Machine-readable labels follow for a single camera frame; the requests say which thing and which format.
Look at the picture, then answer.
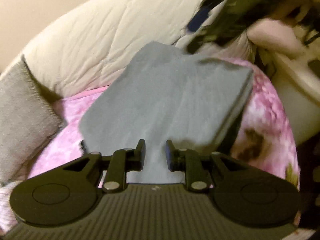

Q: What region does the grey sweatshirt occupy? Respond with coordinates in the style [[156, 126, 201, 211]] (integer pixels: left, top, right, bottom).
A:
[[79, 42, 253, 184]]

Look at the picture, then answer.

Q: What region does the pink rose blanket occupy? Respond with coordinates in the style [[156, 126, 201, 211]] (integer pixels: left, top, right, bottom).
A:
[[1, 59, 300, 235]]

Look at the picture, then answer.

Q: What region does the grey knitted cushion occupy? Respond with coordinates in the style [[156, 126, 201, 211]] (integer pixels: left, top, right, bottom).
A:
[[1, 58, 65, 184]]

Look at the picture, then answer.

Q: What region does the white quilted duvet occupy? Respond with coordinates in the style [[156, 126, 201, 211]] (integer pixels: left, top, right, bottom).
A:
[[21, 0, 258, 98]]

